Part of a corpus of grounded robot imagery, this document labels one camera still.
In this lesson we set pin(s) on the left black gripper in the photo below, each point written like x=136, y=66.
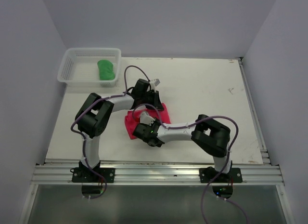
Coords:
x=156, y=101

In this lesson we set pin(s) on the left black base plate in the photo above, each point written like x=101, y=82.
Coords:
x=86, y=176

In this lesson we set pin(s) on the pink towel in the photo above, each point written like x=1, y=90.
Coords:
x=132, y=118

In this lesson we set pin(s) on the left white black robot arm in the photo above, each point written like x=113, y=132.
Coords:
x=92, y=119

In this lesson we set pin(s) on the aluminium mounting rail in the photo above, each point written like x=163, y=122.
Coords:
x=141, y=173

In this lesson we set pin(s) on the white plastic basket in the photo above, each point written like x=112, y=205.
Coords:
x=79, y=67

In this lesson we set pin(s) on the green towel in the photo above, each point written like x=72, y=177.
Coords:
x=105, y=68

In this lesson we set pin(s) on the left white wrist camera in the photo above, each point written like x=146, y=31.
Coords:
x=154, y=83

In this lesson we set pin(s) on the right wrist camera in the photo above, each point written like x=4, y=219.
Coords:
x=145, y=118

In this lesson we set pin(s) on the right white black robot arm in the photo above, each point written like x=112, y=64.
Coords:
x=210, y=135

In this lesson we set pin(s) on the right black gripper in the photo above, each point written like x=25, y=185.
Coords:
x=156, y=121

